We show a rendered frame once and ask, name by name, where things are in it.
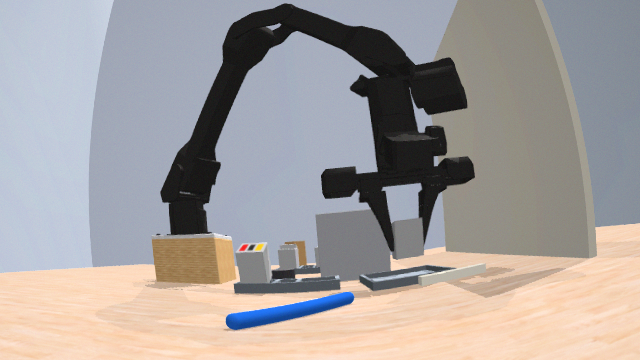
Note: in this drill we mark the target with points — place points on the grey flat square panel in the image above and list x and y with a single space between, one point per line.
350 244

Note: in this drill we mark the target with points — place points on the cream rectangular bar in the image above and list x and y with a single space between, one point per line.
451 274

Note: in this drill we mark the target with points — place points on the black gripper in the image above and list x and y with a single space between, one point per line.
343 182

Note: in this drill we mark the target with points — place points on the blue cylinder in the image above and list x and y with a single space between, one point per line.
271 315

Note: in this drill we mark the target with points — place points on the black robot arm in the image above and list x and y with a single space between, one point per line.
434 86

